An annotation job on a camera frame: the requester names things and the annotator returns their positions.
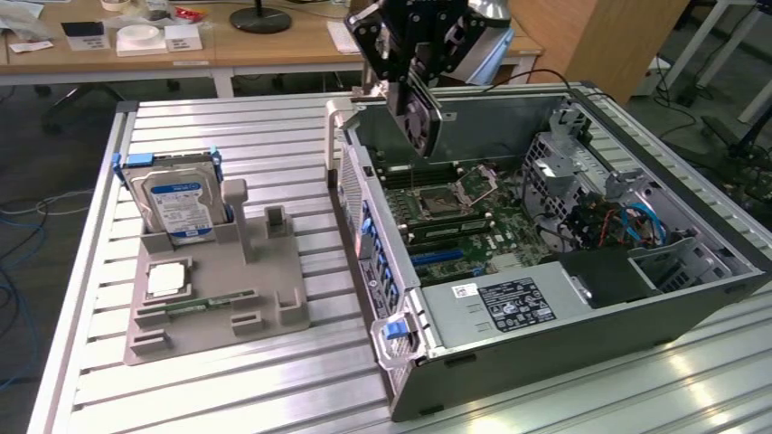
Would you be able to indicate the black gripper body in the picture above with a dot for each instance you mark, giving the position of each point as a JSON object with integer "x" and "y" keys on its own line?
{"x": 421, "y": 13}

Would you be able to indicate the black cooling fan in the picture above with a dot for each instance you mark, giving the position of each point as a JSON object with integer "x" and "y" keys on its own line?
{"x": 421, "y": 122}

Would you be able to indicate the white notepad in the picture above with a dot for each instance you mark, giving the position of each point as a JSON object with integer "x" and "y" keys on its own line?
{"x": 344, "y": 38}

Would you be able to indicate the black round lamp base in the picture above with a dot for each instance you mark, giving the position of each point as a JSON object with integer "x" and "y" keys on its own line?
{"x": 260, "y": 20}

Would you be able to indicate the wooden desk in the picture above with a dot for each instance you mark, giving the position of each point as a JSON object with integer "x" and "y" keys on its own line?
{"x": 241, "y": 50}

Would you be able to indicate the wooden cabinet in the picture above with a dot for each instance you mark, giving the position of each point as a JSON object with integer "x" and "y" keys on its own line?
{"x": 614, "y": 45}

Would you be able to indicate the metal socket cover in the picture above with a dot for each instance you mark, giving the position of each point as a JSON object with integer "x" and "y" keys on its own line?
{"x": 478, "y": 181}

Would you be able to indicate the red packet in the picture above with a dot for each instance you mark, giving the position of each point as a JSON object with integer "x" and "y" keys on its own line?
{"x": 188, "y": 13}

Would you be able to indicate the plain white box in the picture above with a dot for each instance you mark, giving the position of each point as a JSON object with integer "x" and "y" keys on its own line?
{"x": 182, "y": 38}

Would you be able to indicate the metal disk bay cage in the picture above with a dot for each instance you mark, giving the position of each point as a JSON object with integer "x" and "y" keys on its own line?
{"x": 560, "y": 172}

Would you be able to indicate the CPU socket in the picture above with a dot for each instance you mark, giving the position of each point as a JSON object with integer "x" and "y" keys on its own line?
{"x": 437, "y": 203}

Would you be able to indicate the installed RAM stick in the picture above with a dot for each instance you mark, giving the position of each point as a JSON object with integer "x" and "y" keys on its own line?
{"x": 452, "y": 228}

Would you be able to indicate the green motherboard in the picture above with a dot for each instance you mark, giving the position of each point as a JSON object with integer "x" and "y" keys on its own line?
{"x": 500, "y": 244}

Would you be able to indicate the blue expansion slot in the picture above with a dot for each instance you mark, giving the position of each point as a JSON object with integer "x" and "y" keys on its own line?
{"x": 437, "y": 257}

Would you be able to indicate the hard disk with blue caddy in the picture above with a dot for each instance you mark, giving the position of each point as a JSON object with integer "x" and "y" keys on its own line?
{"x": 174, "y": 199}

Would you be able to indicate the white box with black top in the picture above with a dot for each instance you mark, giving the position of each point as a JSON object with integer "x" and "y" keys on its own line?
{"x": 84, "y": 36}

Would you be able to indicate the black chair base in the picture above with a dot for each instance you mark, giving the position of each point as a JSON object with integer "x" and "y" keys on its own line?
{"x": 66, "y": 104}

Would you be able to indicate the grey parts rack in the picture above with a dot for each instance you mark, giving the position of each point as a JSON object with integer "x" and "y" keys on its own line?
{"x": 265, "y": 271}

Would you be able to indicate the black plastic shroud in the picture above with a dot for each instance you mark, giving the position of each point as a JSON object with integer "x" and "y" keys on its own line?
{"x": 609, "y": 278}

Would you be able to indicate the white paper card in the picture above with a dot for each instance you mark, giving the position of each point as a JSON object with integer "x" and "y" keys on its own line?
{"x": 29, "y": 46}

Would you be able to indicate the grey power supply unit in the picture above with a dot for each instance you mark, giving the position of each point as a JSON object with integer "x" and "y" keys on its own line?
{"x": 512, "y": 307}

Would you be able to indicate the clear plastic bag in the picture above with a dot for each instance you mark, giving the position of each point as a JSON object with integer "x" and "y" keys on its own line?
{"x": 24, "y": 22}

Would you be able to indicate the silver CPU chip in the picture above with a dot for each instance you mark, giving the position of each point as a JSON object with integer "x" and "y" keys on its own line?
{"x": 165, "y": 280}

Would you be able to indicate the blue case latch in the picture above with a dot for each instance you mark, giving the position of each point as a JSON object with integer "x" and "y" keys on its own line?
{"x": 394, "y": 329}

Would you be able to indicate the green RAM stick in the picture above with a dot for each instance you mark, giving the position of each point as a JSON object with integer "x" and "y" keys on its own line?
{"x": 205, "y": 303}

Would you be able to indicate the open grey PC case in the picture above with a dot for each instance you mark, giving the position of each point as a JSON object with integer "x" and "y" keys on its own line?
{"x": 542, "y": 361}

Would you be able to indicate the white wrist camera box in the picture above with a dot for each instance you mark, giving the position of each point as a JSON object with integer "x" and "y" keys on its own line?
{"x": 482, "y": 54}

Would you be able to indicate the white desk frame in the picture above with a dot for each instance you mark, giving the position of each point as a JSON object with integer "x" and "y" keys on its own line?
{"x": 705, "y": 45}

